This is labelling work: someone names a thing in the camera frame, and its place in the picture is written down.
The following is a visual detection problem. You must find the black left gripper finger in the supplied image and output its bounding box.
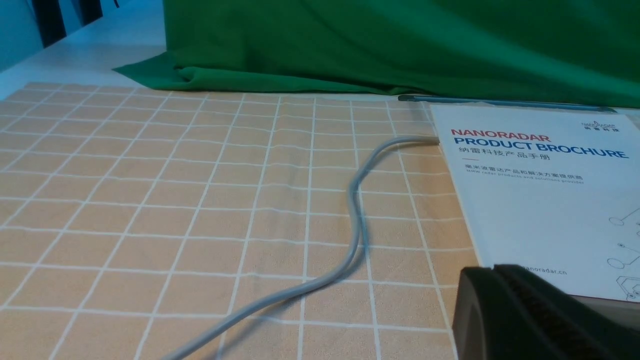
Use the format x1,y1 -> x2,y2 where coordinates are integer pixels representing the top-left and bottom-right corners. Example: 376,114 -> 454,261
452,264 -> 639,360

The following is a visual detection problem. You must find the white Nanoradar product brochure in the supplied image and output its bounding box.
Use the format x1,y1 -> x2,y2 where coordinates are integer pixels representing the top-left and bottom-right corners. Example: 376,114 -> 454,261
430,105 -> 640,303

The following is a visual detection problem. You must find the green backdrop cloth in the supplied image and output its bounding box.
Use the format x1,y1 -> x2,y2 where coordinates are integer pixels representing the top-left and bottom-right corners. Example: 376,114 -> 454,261
115,0 -> 640,109

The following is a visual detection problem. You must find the beige checkered tablecloth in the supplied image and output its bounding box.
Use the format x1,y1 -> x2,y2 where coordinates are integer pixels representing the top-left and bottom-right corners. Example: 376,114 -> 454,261
1,82 -> 477,360

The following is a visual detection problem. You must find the grey power cable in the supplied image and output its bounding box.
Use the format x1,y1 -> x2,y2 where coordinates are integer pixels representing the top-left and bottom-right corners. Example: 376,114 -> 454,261
162,136 -> 441,360

